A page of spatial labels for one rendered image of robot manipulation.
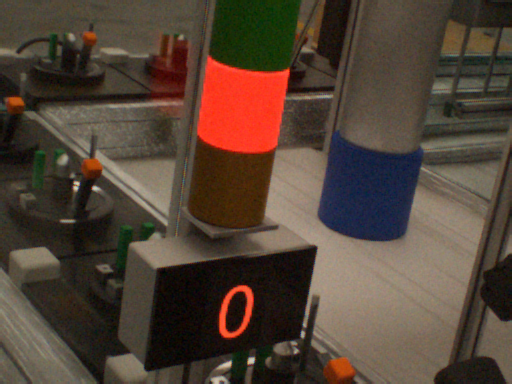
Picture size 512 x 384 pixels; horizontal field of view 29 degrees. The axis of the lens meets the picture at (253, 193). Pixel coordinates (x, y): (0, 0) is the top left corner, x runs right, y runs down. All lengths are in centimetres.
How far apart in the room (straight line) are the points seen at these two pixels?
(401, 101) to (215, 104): 103
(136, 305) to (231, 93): 15
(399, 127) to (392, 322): 35
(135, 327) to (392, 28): 103
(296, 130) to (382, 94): 50
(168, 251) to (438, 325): 87
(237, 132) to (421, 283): 100
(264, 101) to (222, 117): 3
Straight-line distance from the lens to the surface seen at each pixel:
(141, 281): 62
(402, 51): 159
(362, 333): 138
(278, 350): 93
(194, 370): 71
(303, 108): 207
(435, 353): 138
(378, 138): 163
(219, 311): 64
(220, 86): 59
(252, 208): 62
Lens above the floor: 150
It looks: 21 degrees down
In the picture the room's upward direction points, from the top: 9 degrees clockwise
